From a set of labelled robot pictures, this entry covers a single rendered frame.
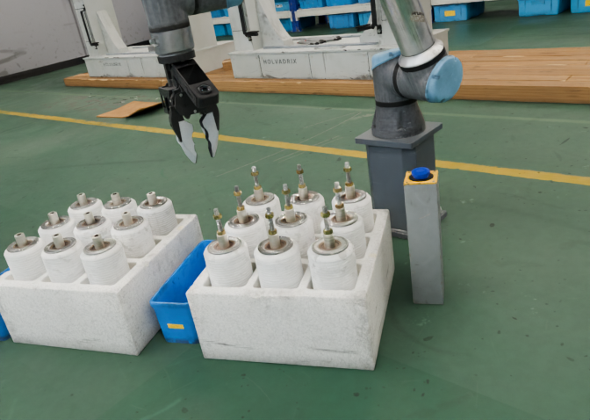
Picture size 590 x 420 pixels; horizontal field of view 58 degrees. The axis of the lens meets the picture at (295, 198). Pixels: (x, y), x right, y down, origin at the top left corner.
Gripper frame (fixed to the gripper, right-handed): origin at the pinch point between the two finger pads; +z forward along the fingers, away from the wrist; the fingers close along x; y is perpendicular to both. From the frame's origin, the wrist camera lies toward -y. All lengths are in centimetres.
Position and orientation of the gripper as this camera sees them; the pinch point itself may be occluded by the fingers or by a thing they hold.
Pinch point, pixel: (204, 154)
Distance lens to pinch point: 109.1
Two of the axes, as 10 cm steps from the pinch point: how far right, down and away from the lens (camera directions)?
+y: -5.3, -2.6, 8.1
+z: 1.6, 9.0, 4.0
